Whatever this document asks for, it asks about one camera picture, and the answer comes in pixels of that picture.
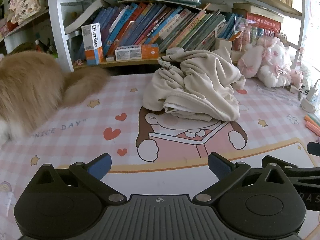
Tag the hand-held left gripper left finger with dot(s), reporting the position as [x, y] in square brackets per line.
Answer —
[100, 166]

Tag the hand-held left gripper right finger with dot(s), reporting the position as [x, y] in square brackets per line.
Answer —
[220, 166]

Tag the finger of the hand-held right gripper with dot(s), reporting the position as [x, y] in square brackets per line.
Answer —
[314, 148]
[305, 173]

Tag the cream printed T-shirt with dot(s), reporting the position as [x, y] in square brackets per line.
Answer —
[200, 87]

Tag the green highlighter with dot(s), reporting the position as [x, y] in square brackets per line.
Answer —
[312, 118]

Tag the white charger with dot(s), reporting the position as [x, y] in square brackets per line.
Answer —
[308, 105]

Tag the pink checkered desk mat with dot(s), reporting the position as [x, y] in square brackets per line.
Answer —
[75, 130]

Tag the small pink plush pig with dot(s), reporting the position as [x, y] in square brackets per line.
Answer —
[296, 76]

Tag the pink white plush bunny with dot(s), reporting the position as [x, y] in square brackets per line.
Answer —
[272, 62]

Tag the orange fluffy cat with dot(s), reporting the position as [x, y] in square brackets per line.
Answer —
[30, 92]

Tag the long white orange box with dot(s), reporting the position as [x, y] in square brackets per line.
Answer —
[135, 52]

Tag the cream pen holder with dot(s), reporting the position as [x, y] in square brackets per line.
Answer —
[223, 45]

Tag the white orange toothbrush box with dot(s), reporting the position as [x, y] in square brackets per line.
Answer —
[91, 45]

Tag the small white box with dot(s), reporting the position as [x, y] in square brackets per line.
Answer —
[173, 51]

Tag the orange pen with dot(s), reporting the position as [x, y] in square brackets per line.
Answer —
[235, 36]

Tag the red printed box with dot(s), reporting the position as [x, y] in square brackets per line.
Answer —
[262, 23]

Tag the white framed wooden bookshelf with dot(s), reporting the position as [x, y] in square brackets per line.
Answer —
[58, 30]

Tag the row of colourful books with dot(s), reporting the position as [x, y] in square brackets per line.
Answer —
[150, 25]

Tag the thick cream book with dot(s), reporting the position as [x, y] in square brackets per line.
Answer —
[250, 8]

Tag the cream dressed doll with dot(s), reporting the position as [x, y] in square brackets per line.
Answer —
[25, 2]

